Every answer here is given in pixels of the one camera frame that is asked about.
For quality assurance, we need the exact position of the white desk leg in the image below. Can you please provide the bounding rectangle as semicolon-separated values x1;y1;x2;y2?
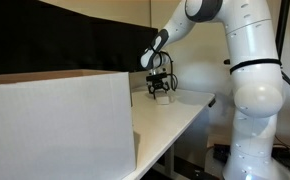
164;143;176;177

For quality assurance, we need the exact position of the black computer monitor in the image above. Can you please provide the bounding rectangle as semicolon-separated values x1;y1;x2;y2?
0;0;93;76
89;16;161;74

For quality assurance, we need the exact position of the small white box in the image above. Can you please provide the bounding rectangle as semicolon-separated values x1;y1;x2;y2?
155;94;172;106

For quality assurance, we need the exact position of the large white cardboard box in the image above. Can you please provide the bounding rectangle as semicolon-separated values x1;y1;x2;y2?
0;69;138;180

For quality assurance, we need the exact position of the black cable tangle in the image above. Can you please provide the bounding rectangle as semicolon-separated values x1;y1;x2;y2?
272;134;290;169

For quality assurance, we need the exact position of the black electronics box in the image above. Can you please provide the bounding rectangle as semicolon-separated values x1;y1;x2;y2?
212;143;233;165

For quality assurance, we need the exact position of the black vertical pole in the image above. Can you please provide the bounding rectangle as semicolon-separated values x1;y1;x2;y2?
274;0;290;60

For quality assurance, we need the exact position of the brown cardboard sheet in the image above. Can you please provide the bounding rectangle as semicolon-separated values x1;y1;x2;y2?
206;132;233;150

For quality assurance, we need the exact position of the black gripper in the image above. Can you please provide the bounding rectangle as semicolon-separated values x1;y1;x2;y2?
147;68;172;100

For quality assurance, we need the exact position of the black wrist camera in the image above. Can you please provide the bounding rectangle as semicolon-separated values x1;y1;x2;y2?
145;74;169;83

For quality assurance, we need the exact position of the black desk control panel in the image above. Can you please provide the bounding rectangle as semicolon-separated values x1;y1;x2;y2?
207;97;217;109

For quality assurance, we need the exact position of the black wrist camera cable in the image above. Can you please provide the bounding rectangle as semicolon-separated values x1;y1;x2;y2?
157;49;179;92

